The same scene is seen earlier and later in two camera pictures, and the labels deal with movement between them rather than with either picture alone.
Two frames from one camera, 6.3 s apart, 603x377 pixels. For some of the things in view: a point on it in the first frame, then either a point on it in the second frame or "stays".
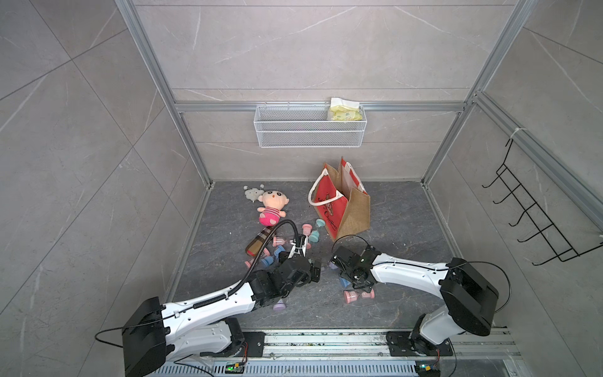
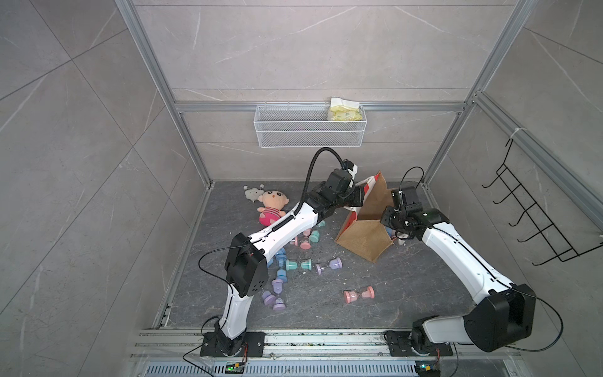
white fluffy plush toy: (253, 193) stays
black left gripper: (309, 276) -> (357, 192)
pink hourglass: (350, 295) stays
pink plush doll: (273, 203) stays
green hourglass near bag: (314, 236) stays
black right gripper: (363, 287) -> (385, 220)
